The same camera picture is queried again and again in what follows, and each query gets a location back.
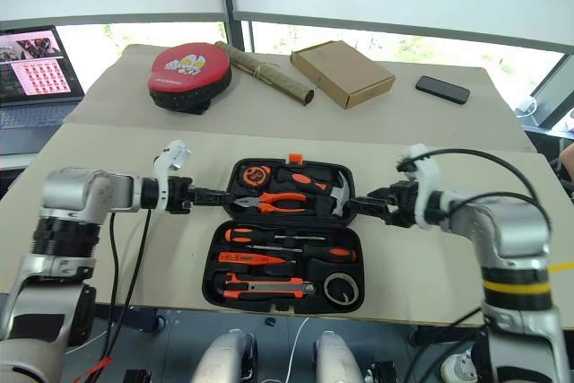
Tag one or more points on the orange black screwdriver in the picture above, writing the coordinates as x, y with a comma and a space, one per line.
237, 235
332, 254

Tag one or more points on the brown cardboard box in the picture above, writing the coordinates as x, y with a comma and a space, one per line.
343, 71

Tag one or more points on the open laptop computer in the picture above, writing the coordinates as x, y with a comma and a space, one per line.
36, 87

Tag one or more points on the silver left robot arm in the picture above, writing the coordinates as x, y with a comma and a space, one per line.
80, 190

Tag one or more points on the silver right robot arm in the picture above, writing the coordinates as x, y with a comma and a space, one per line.
502, 221

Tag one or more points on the red round boxing pad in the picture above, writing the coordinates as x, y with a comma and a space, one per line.
188, 73

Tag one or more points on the silver rounded robot leg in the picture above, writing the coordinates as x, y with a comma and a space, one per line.
222, 358
336, 358

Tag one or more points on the black electrical tape roll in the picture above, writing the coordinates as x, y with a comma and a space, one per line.
329, 295

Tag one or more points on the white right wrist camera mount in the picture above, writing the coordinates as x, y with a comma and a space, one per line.
429, 176

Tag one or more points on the black plastic tool case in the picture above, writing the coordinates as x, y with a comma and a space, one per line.
287, 262

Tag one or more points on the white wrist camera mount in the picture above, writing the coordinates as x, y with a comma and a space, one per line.
172, 152
429, 176

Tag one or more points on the small black floor object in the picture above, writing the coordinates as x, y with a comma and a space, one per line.
269, 321

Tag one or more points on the orange test pen screwdriver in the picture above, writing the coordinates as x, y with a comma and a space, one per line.
251, 258

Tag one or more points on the dark window frame post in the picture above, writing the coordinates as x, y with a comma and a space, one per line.
235, 2

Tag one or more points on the orange black tape measure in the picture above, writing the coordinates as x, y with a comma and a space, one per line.
255, 175

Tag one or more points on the small white device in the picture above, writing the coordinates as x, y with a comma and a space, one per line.
527, 106

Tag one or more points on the orange black utility knife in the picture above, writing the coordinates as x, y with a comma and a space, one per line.
269, 286

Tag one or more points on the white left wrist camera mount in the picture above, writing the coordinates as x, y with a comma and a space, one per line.
172, 152

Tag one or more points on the black smartphone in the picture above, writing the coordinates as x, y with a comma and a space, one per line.
442, 90

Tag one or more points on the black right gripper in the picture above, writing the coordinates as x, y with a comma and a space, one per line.
406, 208

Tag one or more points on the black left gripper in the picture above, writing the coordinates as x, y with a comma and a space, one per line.
180, 194

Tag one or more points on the white sneaker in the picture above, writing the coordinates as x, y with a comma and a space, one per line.
459, 365

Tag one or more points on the rolled bamboo mat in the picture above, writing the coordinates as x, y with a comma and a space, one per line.
269, 75

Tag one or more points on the black table base frame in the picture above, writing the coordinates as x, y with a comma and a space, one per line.
134, 318

